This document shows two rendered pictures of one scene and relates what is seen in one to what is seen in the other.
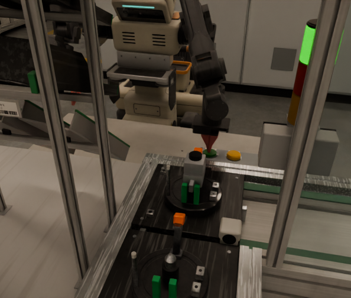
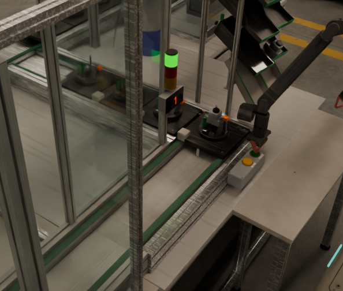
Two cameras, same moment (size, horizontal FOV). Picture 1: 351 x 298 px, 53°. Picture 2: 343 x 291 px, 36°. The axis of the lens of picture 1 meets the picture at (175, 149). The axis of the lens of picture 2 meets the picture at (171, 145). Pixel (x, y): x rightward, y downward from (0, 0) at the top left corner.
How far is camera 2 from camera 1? 236 cm
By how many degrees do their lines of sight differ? 85
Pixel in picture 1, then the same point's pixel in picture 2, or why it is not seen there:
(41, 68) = (202, 24)
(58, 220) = not seen: hidden behind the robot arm
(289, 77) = not seen: outside the picture
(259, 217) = (197, 163)
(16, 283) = (206, 99)
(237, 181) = (219, 150)
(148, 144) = (309, 158)
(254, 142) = (296, 216)
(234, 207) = (198, 142)
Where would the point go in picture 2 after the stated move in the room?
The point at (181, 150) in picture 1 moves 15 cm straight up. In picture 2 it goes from (295, 171) to (301, 145)
